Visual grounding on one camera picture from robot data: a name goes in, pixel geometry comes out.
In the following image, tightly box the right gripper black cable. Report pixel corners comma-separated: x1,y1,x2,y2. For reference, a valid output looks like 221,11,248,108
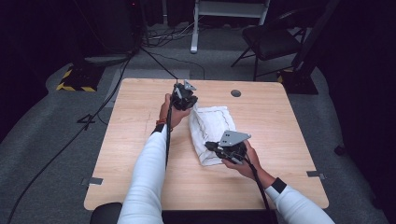
228,153,276,224

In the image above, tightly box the black wrist cuff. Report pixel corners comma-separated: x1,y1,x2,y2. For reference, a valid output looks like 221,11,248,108
270,176,288,195
150,123,166,135

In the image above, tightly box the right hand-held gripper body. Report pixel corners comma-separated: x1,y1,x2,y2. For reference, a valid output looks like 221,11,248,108
214,130,252,165

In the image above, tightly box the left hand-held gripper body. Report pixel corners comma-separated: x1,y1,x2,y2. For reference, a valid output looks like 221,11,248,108
170,79,199,112

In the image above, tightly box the black yellow striped stand base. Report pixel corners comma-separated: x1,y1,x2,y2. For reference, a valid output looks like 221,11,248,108
55,63,106,93

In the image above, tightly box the black stand with base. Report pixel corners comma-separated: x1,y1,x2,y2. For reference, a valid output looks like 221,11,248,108
276,0,341,95

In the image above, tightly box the thin black floor cable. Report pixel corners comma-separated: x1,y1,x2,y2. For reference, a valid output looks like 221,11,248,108
148,49,206,80

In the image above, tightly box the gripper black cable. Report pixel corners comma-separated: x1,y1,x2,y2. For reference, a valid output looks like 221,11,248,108
164,88,181,171
228,153,276,224

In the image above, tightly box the white towel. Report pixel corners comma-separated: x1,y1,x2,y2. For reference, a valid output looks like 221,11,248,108
188,104,238,167

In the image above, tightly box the white desk frame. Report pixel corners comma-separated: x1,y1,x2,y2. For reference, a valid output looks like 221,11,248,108
190,0,271,54

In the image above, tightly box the thick black floor cable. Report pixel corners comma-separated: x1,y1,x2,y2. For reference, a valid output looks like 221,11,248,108
6,52,135,224

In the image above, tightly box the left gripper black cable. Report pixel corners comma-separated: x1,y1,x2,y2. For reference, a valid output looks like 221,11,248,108
164,88,181,171

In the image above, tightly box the red wristband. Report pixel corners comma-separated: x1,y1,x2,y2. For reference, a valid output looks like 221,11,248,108
155,119,174,133

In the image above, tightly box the bundle of floor cables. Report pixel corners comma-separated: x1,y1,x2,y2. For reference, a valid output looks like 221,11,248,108
143,17,204,49

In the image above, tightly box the black right wrist cuff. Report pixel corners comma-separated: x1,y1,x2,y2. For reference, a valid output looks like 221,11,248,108
270,176,288,195

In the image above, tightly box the dark rounded seat part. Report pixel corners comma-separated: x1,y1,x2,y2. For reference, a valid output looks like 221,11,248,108
89,202,124,224

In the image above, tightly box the person's right hand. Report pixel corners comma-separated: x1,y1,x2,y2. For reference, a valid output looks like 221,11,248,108
221,139,269,182

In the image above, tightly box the black folding chair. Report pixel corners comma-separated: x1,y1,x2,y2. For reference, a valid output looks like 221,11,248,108
231,7,308,82

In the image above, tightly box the grey tape strip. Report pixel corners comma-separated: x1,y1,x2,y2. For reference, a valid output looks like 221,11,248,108
81,176,105,187
305,170,327,181

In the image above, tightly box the black computer tower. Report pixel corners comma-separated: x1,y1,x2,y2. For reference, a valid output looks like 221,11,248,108
74,0,145,56

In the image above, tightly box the person's left hand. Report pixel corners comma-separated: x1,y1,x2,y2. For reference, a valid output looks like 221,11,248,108
158,92,191,130

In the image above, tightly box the black left wrist cuff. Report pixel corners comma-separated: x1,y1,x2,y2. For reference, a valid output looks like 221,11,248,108
150,123,166,135

